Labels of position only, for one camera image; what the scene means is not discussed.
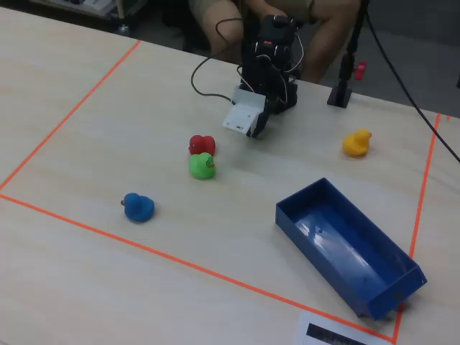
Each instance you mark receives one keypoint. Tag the white paper with black bar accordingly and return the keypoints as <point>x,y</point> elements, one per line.
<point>323,330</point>

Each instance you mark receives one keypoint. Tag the blue plastic box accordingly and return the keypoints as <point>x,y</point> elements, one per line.
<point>352,244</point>

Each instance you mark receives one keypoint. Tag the red stand knob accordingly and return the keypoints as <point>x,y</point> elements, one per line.
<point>360,69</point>

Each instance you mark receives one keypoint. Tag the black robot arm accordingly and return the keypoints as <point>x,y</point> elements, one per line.
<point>276,39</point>

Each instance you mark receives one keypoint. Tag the red rubber duck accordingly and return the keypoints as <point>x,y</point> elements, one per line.
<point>203,143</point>

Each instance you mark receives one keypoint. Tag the black camera stand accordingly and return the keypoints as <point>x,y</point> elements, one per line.
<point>339,95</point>

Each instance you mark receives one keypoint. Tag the yellow rubber duck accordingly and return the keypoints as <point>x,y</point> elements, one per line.
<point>355,143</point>

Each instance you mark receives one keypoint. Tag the grey metal caster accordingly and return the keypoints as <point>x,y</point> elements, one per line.
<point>124,28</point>

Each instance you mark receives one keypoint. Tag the person in beige clothes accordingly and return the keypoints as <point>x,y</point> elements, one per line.
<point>323,43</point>

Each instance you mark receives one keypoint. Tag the background shelf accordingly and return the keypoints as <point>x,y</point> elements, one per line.
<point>93,5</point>

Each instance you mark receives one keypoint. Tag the green rubber duck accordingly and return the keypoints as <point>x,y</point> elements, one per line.
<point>202,167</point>

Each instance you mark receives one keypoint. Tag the blue rubber duck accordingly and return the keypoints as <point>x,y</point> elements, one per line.
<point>138,207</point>

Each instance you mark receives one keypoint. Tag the white gripper camera box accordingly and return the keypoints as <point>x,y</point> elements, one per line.
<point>240,113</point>

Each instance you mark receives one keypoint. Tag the orange tape strip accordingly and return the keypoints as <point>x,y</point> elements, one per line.
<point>72,112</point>
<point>179,261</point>
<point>425,179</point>

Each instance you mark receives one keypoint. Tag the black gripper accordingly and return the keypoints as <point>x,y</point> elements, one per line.
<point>261,123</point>

